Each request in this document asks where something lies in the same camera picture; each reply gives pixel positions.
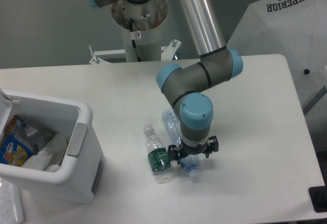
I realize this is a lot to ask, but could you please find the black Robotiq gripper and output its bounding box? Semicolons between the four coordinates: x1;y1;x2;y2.
167;136;219;164

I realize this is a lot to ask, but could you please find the crushed clear blue bottle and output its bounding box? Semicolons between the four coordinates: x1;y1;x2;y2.
161;108;200;183

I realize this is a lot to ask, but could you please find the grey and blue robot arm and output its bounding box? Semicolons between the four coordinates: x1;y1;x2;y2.
88;0;243;162

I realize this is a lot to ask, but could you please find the white trash can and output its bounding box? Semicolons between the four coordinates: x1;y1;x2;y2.
1;89;105;203

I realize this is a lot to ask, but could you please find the clear bottle with green label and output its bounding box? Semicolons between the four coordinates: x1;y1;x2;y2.
143;124;172;184

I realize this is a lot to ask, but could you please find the black device at table edge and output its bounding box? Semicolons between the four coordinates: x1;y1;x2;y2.
309;186;326;213

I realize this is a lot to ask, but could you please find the white crumpled tissue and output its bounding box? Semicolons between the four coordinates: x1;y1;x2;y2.
22;133;68;172

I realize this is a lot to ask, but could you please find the silver crumpled wrapper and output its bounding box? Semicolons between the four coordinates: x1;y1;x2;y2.
14;123;54;154

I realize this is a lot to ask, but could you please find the white Superior umbrella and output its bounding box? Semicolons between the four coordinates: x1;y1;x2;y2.
227;0;326;104

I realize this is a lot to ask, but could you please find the blue snack bag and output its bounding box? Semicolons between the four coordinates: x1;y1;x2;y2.
1;115;34;167

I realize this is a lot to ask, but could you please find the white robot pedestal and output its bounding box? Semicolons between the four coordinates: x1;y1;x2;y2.
89;0;181;64

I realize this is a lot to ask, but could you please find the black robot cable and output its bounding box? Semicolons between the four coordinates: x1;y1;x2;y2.
129;18;142;62

